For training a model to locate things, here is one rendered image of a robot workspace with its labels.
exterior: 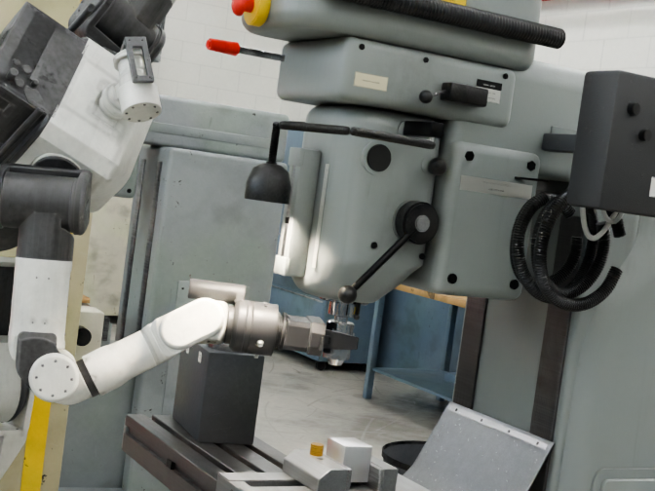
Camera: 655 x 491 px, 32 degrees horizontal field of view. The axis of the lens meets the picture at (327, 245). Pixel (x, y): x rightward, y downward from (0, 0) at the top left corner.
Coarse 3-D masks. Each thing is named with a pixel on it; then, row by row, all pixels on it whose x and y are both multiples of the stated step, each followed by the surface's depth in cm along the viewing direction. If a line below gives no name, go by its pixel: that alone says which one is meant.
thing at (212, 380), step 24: (192, 360) 242; (216, 360) 232; (240, 360) 234; (192, 384) 240; (216, 384) 232; (240, 384) 234; (192, 408) 238; (216, 408) 233; (240, 408) 235; (192, 432) 236; (216, 432) 233; (240, 432) 235
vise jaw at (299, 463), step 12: (288, 456) 190; (300, 456) 188; (312, 456) 187; (324, 456) 189; (288, 468) 189; (300, 468) 185; (312, 468) 184; (324, 468) 182; (336, 468) 182; (348, 468) 183; (300, 480) 185; (312, 480) 182; (324, 480) 180; (336, 480) 181; (348, 480) 182
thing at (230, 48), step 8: (208, 40) 189; (216, 40) 189; (224, 40) 190; (208, 48) 189; (216, 48) 189; (224, 48) 189; (232, 48) 190; (240, 48) 191; (248, 48) 192; (256, 56) 193; (264, 56) 194; (272, 56) 194; (280, 56) 195
